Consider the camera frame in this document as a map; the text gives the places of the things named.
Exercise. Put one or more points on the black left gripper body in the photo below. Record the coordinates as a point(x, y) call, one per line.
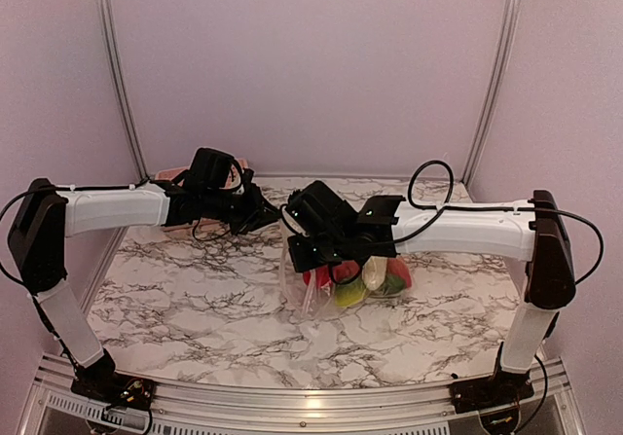
point(240, 212)

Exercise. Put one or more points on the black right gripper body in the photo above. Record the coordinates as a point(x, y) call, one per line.
point(327, 251)

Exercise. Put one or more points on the clear zip top bag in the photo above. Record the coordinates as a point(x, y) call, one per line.
point(323, 292)

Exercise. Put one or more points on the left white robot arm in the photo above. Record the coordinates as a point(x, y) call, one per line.
point(47, 216)

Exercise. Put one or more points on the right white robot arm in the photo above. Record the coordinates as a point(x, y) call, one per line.
point(530, 231)

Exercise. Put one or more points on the white fake cabbage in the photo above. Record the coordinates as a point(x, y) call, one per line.
point(374, 272)

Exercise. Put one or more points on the yellow fake pear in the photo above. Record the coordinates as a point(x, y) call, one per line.
point(349, 295)

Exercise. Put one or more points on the orange red fake mango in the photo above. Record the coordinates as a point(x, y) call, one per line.
point(399, 274)

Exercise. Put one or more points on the green fake vegetable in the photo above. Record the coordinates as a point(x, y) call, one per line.
point(392, 286)

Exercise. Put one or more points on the pink perforated plastic basket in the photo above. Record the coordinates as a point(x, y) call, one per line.
point(168, 174)

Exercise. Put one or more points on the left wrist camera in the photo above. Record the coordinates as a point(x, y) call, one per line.
point(246, 180)

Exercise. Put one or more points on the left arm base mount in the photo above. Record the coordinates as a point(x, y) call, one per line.
point(100, 381)

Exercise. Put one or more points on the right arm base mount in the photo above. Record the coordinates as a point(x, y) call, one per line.
point(497, 389)

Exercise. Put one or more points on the left aluminium corner post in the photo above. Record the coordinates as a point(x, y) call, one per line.
point(106, 16)

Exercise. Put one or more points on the aluminium corner post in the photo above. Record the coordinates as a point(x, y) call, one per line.
point(503, 51)
point(106, 16)

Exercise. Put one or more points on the aluminium front frame rail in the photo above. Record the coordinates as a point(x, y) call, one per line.
point(180, 407)

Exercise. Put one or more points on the right aluminium corner post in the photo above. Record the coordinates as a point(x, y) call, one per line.
point(503, 51)

